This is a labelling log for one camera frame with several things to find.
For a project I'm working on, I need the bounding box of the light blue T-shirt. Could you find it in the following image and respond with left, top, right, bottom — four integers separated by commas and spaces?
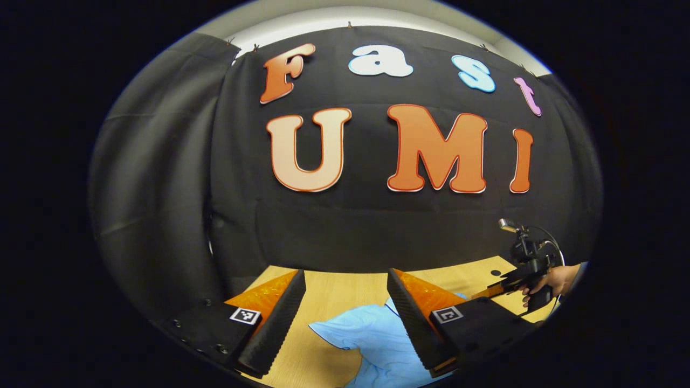
308, 294, 470, 388

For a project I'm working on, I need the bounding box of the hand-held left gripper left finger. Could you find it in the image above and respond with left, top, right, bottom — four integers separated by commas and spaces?
154, 269, 307, 379

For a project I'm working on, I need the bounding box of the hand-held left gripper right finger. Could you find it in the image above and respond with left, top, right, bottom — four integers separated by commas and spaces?
387, 267, 541, 379

